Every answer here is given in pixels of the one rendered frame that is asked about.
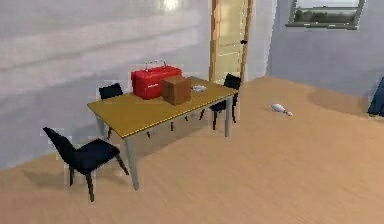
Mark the white bowling pin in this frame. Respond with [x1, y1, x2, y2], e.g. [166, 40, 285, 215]
[270, 103, 295, 117]

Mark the red toolbox with grey handle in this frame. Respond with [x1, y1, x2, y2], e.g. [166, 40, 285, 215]
[130, 59, 184, 101]

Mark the brown cardboard box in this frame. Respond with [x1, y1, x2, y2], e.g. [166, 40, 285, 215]
[161, 75, 193, 106]

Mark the pale yellow room door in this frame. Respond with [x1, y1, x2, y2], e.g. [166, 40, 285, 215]
[208, 0, 254, 85]

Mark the black chair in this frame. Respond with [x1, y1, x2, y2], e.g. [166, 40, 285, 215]
[98, 82, 124, 140]
[199, 72, 242, 131]
[42, 126, 130, 203]

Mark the yellow table with grey legs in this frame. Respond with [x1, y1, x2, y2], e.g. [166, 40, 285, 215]
[86, 75, 238, 192]

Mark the grey framed window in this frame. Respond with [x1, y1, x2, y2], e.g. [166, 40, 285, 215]
[285, 0, 367, 31]

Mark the dark blue furniture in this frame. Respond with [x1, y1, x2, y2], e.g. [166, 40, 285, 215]
[367, 76, 384, 118]

